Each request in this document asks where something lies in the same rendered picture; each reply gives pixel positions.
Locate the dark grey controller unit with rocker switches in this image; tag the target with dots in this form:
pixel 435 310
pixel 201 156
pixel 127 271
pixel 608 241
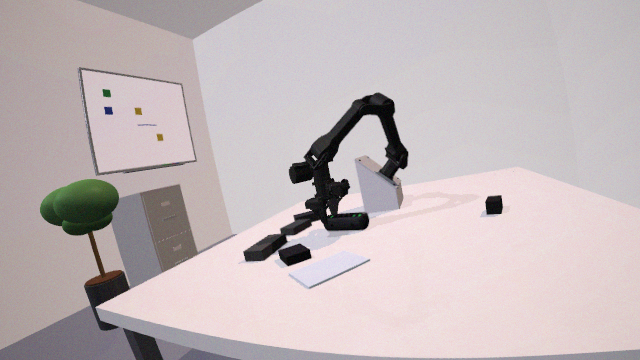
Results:
pixel 347 221

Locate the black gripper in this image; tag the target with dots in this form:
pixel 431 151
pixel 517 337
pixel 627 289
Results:
pixel 321 202

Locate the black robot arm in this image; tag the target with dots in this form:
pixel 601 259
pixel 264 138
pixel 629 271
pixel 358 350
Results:
pixel 326 146

